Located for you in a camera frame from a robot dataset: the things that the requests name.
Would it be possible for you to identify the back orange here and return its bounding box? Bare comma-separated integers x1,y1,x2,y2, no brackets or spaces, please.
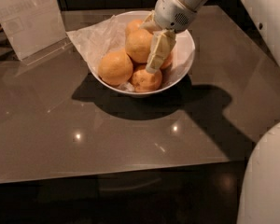
125,20,143,36

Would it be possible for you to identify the white robot base shell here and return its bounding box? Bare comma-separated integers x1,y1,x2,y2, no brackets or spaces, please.
236,122,280,224

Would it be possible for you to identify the white ceramic bowl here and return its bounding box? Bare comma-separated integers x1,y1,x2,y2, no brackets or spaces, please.
92,11,195,98

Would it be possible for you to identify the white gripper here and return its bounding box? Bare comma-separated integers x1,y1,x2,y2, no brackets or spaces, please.
139,0,196,74

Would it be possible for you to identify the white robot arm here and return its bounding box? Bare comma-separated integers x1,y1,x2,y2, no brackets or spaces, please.
142,0,280,73

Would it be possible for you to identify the right orange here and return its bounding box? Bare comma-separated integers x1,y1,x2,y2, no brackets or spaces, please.
161,53,173,70

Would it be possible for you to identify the top orange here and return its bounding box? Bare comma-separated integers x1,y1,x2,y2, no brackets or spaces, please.
125,29,153,63

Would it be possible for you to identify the front bottom orange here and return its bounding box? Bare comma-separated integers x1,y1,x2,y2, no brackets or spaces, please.
130,64,162,93

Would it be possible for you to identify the acrylic sign holder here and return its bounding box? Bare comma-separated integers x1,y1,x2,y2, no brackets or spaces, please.
0,0,68,65

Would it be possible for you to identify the white paper liner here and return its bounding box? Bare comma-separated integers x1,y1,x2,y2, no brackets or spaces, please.
67,16,126,75

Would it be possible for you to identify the left front orange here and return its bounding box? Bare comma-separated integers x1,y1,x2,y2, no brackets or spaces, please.
98,49,133,86

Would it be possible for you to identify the orange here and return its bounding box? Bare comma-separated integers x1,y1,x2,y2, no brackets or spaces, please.
161,53,173,70
125,29,153,63
130,64,162,93
98,49,133,86
125,20,143,36

